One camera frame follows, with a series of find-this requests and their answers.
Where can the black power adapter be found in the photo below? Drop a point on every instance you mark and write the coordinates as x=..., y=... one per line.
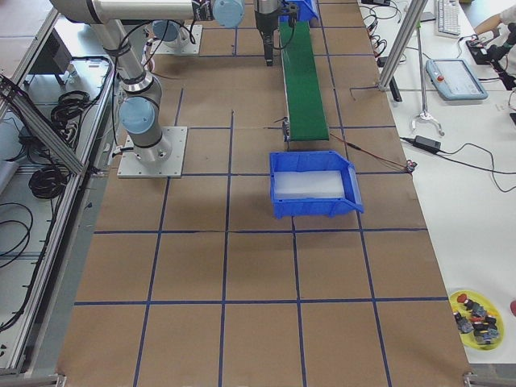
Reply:
x=426, y=144

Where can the teach pendant tablet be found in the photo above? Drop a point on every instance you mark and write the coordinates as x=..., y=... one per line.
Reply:
x=454, y=80

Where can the reacher grabber tool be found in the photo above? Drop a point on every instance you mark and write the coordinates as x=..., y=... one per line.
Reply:
x=424, y=116

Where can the right blue plastic bin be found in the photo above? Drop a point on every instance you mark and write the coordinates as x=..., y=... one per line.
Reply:
x=313, y=183

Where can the white keyboard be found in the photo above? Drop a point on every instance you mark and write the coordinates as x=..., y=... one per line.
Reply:
x=447, y=18

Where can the aluminium frame post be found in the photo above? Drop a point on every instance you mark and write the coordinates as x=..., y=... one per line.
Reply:
x=401, y=40

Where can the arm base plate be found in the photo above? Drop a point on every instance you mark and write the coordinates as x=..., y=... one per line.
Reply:
x=187, y=43
x=166, y=159

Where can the blue plastic bin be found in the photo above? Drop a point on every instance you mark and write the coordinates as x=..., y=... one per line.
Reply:
x=307, y=9
x=313, y=183

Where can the left blue plastic bin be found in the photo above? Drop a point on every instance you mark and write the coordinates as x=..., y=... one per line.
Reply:
x=307, y=9

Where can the yellow plate of buttons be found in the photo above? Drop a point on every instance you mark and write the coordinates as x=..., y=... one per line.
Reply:
x=478, y=321

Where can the green conveyor belt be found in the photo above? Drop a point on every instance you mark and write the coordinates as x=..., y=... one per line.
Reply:
x=307, y=119

